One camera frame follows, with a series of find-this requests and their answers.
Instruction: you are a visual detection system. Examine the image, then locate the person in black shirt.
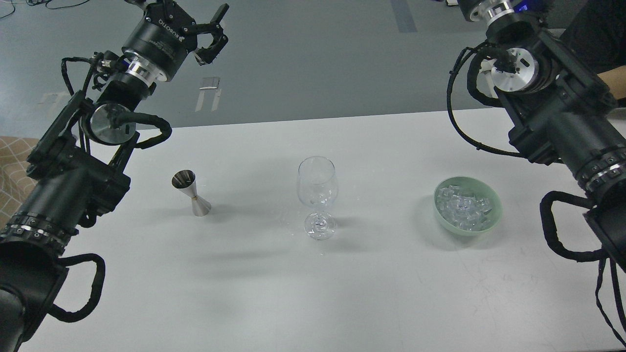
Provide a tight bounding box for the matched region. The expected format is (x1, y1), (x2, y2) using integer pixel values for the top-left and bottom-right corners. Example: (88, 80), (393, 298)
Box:
(559, 0), (626, 100)

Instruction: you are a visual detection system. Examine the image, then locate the green bowl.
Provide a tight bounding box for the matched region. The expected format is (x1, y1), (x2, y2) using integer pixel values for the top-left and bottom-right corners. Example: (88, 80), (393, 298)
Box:
(432, 176), (503, 237)

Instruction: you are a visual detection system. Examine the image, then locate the steel double jigger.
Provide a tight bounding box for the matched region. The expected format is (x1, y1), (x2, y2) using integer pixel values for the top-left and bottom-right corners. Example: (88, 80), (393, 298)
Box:
(171, 170), (212, 217)

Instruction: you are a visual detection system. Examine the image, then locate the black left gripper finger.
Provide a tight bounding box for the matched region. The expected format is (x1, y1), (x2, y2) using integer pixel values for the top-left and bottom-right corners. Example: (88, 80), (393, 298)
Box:
(182, 4), (229, 66)

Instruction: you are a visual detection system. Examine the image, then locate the clear wine glass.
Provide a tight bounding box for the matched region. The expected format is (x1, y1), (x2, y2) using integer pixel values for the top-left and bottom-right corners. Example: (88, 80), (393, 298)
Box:
(296, 156), (338, 241)

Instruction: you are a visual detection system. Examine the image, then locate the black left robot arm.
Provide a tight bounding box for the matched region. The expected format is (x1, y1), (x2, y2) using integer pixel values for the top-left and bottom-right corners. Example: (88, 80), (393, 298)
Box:
(0, 0), (229, 352)

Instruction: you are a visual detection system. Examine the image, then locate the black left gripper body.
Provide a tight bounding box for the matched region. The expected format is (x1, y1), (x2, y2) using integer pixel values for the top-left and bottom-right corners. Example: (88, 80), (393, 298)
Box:
(122, 0), (212, 82)

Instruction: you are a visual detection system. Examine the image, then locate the beige checked chair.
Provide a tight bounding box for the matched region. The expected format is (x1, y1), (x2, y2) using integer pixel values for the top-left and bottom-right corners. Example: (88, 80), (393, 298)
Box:
(0, 136), (39, 228)

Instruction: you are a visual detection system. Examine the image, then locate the pile of ice cubes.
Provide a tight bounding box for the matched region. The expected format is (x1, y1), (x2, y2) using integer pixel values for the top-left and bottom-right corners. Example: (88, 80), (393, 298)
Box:
(435, 184), (493, 232)

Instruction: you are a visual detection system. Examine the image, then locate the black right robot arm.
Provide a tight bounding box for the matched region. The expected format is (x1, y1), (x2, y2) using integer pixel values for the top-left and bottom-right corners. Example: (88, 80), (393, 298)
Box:
(447, 0), (625, 325)

